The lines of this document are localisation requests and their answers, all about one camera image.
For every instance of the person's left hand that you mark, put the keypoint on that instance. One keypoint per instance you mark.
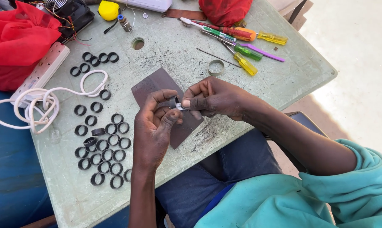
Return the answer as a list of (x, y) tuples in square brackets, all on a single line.
[(148, 142)]

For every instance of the person's right hand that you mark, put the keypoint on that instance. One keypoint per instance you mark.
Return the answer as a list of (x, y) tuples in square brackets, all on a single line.
[(222, 99)]

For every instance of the small grey sandpaper piece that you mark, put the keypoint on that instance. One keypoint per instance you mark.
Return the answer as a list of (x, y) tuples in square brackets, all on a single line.
[(181, 107)]

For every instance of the thin metal rod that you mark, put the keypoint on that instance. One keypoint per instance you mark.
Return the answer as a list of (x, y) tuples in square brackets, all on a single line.
[(216, 57)]

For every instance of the group of black rings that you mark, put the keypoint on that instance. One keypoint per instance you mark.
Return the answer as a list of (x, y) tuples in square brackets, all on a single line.
[(102, 145)]

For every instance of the dark brown sandpaper sheet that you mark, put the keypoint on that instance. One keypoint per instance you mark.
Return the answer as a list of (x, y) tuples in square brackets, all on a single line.
[(159, 83)]

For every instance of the white and green toothbrush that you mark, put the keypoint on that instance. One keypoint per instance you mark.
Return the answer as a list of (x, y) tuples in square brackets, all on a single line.
[(210, 30)]

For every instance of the person's blue jeans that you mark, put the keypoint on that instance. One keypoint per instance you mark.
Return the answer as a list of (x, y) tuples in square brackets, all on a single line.
[(210, 180)]

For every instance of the small red cloth bag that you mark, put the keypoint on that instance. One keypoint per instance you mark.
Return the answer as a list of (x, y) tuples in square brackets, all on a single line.
[(225, 11)]

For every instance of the brown leather strip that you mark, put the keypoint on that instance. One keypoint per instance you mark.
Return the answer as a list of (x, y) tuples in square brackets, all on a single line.
[(184, 14)]

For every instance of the white plastic device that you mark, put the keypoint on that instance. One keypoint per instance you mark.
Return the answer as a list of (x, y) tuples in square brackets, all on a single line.
[(146, 4)]

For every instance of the small spool with blue cap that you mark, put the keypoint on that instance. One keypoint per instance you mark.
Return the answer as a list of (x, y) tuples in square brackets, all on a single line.
[(125, 22)]

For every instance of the white power strip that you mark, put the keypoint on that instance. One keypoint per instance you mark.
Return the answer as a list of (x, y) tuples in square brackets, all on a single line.
[(40, 73)]

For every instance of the person's teal hoodie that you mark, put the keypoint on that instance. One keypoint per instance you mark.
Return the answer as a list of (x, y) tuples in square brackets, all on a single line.
[(320, 196)]

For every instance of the yellow tape measure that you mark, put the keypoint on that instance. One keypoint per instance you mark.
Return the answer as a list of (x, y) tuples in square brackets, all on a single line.
[(108, 10)]

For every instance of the large red cloth bag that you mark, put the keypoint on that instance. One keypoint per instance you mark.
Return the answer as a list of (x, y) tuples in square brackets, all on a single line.
[(18, 44)]

